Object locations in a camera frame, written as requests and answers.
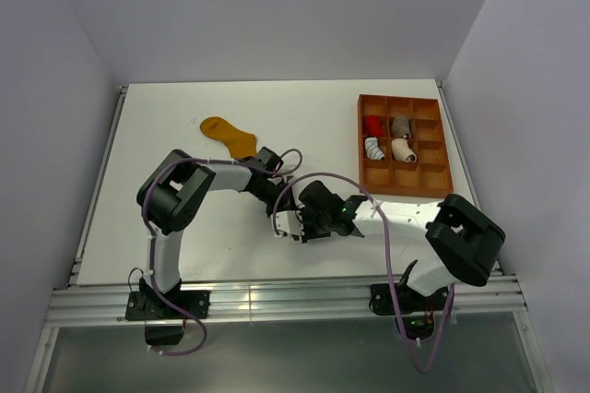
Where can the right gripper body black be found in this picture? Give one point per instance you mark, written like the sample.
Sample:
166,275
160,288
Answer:
315,225

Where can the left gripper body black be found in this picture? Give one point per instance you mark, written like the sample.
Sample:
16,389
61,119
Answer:
268,194

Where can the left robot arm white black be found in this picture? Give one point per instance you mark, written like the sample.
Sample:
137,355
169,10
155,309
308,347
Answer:
170,198

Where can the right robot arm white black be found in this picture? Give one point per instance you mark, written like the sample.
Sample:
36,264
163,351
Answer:
465,243

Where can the mustard yellow sock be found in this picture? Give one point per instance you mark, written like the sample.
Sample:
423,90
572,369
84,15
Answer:
239,144

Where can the white grey striped rolled sock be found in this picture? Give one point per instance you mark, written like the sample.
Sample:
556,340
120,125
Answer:
372,149

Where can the beige rolled sock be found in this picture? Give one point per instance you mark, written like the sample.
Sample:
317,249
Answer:
401,150

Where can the red rolled sock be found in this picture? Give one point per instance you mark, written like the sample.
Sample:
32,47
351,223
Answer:
372,126

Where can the orange compartment tray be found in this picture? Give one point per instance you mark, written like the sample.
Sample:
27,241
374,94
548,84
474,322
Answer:
430,176

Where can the brown grey rolled sock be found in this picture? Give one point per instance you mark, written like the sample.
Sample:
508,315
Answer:
400,127

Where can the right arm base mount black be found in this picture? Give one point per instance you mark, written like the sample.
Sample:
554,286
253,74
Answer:
417,311

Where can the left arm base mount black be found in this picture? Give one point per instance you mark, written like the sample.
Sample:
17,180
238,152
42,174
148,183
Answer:
164,325

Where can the aluminium front rail frame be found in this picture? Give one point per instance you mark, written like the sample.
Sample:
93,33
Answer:
283,300

